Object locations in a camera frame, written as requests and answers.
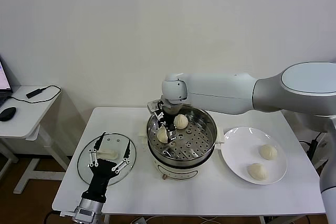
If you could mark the white electric cooker pot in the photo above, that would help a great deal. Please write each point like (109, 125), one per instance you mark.
(178, 172)

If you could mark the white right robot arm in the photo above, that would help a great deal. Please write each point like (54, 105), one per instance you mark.
(223, 93)

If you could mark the white oval plate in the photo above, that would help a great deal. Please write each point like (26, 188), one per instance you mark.
(236, 155)

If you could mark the black laptop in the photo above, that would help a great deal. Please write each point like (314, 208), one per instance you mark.
(4, 77)

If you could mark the black computer mouse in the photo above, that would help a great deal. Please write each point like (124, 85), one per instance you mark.
(7, 113)

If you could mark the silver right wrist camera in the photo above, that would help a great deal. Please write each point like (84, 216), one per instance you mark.
(153, 106)

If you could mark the white side table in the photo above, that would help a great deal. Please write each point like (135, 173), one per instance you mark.
(23, 121)

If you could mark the white steamed baozi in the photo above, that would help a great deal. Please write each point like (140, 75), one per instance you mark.
(268, 152)
(162, 136)
(258, 172)
(181, 121)

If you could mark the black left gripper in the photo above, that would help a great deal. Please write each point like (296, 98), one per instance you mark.
(101, 175)

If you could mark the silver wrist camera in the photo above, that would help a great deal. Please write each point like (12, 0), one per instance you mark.
(153, 106)
(84, 212)

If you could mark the black adapter box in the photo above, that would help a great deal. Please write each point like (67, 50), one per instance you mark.
(34, 93)

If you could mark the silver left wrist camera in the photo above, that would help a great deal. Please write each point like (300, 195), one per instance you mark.
(84, 212)

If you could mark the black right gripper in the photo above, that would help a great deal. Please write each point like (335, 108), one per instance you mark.
(168, 119)

